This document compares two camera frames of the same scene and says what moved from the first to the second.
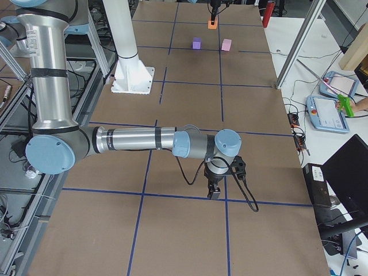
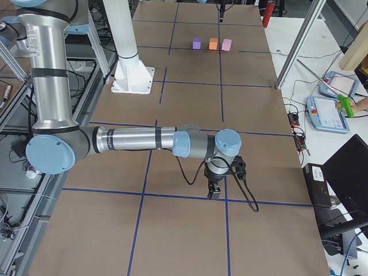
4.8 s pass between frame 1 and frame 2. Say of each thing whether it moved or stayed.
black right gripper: stayed
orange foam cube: moved
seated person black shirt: stayed
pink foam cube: stayed
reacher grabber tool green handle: stayed
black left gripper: moved
